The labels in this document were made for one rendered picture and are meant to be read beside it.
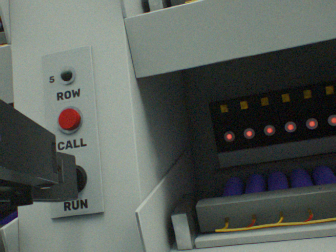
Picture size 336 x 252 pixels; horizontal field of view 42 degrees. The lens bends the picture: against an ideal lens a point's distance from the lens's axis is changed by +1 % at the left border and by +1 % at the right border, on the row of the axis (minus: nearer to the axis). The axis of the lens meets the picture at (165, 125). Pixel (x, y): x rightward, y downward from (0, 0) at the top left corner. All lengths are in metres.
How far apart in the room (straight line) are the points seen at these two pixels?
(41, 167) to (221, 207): 0.19
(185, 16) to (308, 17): 0.08
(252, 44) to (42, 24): 0.16
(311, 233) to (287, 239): 0.02
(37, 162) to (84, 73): 0.15
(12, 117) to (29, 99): 0.18
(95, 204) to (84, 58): 0.11
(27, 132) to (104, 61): 0.15
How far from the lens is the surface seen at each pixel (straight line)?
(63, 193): 0.29
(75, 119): 0.32
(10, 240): 0.33
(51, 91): 0.34
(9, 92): 0.37
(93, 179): 0.31
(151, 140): 0.34
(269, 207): 0.35
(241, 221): 0.35
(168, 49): 0.32
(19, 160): 0.17
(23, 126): 0.18
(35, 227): 0.33
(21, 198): 0.23
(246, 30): 0.32
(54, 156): 0.22
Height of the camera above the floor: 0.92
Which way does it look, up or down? 12 degrees up
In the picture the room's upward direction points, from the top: 7 degrees counter-clockwise
